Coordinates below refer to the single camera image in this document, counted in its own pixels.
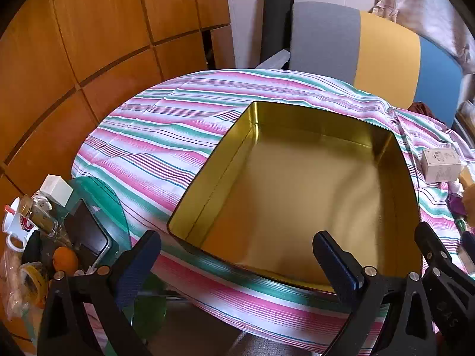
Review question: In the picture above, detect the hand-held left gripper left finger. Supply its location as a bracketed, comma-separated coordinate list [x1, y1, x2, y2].
[37, 230, 162, 356]

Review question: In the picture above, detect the black rolled mat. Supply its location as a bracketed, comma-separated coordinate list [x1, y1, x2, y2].
[260, 0, 295, 68]

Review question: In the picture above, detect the dark red cloth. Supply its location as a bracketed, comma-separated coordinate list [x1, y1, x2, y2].
[407, 101, 446, 119]

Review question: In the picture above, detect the small cream cardboard box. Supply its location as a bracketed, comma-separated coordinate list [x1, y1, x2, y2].
[421, 147, 463, 183]

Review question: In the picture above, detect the green glass side table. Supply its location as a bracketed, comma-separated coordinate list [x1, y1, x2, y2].
[45, 176, 167, 356]

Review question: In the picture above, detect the maroon tin box gold inside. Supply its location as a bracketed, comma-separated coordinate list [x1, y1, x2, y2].
[167, 100, 422, 293]

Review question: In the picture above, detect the thin yellow sponge piece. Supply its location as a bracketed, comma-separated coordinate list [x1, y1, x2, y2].
[459, 167, 475, 193]

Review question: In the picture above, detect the striped pink green tablecloth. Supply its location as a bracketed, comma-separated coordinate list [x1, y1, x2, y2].
[70, 67, 475, 355]

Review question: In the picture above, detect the dark square tray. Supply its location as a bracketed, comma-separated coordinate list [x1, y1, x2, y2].
[63, 199, 112, 264]

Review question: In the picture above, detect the white cube box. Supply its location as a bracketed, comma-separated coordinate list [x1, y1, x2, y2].
[39, 174, 74, 206]

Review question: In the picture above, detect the pink patterned curtain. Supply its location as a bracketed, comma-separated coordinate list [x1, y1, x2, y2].
[371, 0, 475, 78]

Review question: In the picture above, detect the orange fruit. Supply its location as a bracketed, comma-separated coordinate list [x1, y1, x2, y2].
[53, 247, 79, 272]

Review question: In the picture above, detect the purple plastic bag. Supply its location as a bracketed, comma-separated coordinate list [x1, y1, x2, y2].
[447, 182, 475, 220]

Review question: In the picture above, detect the grey yellow blue chair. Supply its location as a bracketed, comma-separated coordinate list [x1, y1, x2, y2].
[260, 2, 464, 128]

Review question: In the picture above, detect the wooden wardrobe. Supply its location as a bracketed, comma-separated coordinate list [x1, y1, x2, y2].
[0, 0, 235, 231]

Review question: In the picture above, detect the clear plastic bag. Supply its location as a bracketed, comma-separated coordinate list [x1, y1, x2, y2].
[0, 248, 49, 320]

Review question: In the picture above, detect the clear tape roll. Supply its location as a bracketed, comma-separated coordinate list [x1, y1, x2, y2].
[20, 261, 50, 305]

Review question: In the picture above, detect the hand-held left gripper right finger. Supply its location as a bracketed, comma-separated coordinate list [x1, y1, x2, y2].
[312, 231, 438, 356]

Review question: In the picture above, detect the white mug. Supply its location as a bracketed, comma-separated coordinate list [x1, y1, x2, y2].
[2, 197, 34, 251]

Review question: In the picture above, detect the black object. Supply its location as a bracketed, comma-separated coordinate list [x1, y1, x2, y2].
[21, 230, 42, 266]

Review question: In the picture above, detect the clear glass jar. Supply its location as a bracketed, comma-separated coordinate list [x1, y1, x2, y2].
[20, 191, 73, 247]

